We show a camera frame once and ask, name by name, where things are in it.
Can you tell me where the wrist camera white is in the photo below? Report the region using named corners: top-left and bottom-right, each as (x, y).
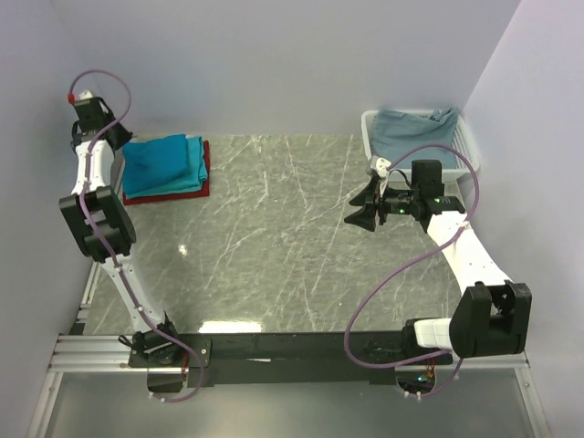
top-left (368, 155), bottom-right (391, 196)
top-left (67, 90), bottom-right (97, 106)

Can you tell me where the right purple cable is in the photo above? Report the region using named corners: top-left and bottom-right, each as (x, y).
top-left (342, 143), bottom-right (482, 400)

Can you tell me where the folded light teal t shirt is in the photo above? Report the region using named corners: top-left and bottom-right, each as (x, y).
top-left (122, 134), bottom-right (208, 199)

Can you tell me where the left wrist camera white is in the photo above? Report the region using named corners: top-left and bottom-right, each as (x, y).
top-left (67, 90), bottom-right (97, 106)

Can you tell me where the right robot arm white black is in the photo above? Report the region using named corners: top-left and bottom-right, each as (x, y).
top-left (344, 156), bottom-right (532, 364)

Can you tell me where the grey blue t shirt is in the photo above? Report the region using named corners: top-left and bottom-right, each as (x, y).
top-left (370, 108), bottom-right (459, 162)

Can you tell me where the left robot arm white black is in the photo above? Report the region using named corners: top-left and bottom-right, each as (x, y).
top-left (58, 91), bottom-right (183, 367)

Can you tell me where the white plastic basket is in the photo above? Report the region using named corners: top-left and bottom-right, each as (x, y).
top-left (360, 109), bottom-right (480, 183)

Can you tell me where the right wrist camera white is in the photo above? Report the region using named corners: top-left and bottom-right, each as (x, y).
top-left (368, 155), bottom-right (391, 196)

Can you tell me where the aluminium rail frame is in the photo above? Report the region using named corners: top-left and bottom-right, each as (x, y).
top-left (26, 136), bottom-right (548, 438)

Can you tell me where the folded red t shirt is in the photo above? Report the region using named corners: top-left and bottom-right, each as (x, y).
top-left (122, 137), bottom-right (211, 205)

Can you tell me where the black base beam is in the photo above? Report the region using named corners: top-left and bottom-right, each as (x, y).
top-left (128, 332), bottom-right (395, 388)

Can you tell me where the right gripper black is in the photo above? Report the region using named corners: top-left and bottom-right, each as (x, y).
top-left (344, 179), bottom-right (420, 233)

